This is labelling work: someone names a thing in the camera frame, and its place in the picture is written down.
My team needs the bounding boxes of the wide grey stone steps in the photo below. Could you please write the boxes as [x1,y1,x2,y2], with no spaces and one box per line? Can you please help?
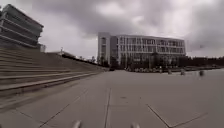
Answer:
[0,46,109,98]

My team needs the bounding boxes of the row of dark trees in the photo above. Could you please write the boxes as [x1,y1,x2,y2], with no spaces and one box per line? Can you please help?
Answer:
[99,53,224,71]

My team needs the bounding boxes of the dark tiered building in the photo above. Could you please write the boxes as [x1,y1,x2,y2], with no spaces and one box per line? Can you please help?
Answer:
[0,3,47,53]

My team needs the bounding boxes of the white multi-storey building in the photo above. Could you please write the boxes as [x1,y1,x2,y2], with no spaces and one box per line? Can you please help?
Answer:
[97,31,187,68]

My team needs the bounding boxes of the robot's own part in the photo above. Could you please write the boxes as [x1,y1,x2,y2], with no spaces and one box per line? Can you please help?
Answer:
[72,120,82,128]
[130,122,141,128]

